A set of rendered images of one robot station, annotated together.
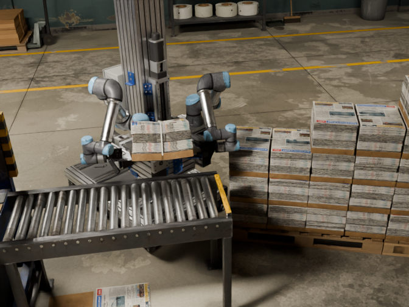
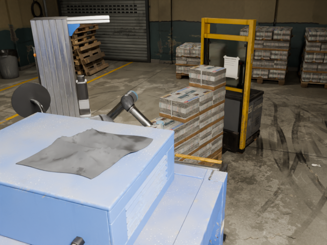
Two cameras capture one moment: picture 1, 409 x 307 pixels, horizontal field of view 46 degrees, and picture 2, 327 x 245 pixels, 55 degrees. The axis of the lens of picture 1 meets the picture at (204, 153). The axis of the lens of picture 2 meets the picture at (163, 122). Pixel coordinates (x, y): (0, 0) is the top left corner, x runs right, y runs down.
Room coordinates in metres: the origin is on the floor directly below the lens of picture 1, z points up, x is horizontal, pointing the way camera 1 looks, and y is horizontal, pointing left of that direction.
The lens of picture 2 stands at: (1.53, 2.19, 2.20)
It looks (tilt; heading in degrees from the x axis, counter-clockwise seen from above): 23 degrees down; 299
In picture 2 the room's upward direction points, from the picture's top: 1 degrees counter-clockwise
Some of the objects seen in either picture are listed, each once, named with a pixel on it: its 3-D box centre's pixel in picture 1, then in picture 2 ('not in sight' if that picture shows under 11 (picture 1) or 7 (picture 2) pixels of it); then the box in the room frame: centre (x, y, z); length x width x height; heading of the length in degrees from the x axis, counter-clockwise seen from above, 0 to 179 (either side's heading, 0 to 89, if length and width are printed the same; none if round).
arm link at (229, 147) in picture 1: (230, 145); not in sight; (2.89, -0.18, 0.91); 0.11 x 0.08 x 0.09; 98
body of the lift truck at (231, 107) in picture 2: not in sight; (233, 115); (2.77, -2.28, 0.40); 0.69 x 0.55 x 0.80; 169
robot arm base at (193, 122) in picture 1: (193, 117); not in sight; (3.44, 0.07, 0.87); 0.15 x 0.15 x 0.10
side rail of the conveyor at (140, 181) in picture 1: (115, 190); not in sight; (2.63, 0.59, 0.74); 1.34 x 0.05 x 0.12; 98
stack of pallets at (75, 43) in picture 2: not in sight; (76, 48); (8.45, -4.96, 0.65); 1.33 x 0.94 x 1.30; 102
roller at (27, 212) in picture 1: (25, 218); not in sight; (2.31, 1.07, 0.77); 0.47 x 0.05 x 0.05; 8
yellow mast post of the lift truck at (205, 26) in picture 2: not in sight; (204, 81); (3.16, -1.98, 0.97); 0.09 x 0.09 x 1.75; 79
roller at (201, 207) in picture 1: (199, 199); not in sight; (2.45, 0.04, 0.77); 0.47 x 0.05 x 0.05; 8
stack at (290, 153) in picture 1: (307, 189); (172, 151); (3.06, -0.78, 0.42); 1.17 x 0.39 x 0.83; 79
